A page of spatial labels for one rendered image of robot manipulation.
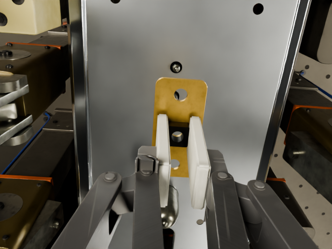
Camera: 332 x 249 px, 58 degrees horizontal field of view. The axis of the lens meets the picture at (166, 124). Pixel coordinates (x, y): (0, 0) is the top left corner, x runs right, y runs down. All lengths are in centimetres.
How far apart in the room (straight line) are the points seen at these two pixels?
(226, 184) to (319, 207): 71
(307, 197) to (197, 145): 66
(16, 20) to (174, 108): 13
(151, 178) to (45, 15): 16
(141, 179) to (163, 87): 9
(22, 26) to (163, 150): 14
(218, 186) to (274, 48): 19
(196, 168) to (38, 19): 16
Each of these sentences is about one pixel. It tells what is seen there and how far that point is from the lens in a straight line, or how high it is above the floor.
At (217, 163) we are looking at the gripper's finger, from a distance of 18.
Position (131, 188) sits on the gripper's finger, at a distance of 16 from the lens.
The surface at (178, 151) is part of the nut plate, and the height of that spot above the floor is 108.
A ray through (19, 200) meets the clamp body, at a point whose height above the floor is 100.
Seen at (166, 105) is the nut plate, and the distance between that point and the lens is 22.
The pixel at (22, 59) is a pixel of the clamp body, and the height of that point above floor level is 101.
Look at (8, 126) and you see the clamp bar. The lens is 27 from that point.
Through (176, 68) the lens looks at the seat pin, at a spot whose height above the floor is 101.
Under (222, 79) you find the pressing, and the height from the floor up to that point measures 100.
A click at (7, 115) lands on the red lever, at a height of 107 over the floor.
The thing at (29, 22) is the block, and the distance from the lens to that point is 25.
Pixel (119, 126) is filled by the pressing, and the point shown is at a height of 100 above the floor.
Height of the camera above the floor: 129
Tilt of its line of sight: 65 degrees down
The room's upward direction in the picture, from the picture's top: 180 degrees clockwise
